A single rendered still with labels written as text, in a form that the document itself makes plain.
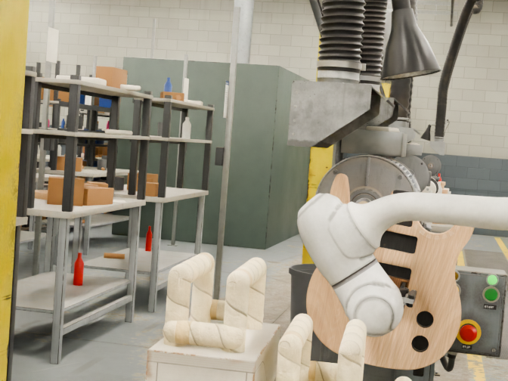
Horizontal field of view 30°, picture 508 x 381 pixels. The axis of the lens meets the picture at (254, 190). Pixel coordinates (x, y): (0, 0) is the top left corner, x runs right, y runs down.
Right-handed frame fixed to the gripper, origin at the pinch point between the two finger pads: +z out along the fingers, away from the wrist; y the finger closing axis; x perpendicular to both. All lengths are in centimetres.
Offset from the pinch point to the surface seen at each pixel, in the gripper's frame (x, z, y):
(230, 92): 52, 497, -161
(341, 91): 40.3, -11.5, -17.4
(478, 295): 0.6, 15.8, 21.4
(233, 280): 8, -90, -17
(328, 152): 19, 733, -105
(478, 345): -10.9, 16.0, 23.9
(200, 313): -1, -73, -25
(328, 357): -26.4, 33.2, -11.7
